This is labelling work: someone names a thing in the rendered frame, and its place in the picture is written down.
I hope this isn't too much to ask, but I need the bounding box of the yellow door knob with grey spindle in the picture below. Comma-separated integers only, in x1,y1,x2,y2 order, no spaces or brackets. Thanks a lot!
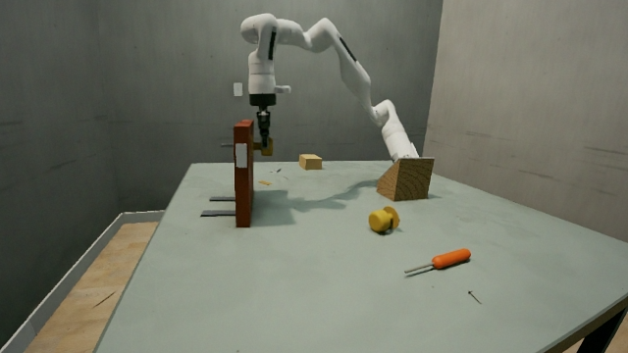
221,135,273,157

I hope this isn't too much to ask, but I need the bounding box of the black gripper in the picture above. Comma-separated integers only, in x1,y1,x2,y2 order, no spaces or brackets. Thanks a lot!
249,93,276,149

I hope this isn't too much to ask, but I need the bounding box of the orange-handled screwdriver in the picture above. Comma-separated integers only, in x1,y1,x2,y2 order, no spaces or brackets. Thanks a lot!
404,248,471,274

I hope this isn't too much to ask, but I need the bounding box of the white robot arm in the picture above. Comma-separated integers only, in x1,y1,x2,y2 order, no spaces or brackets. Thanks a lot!
240,13,419,163

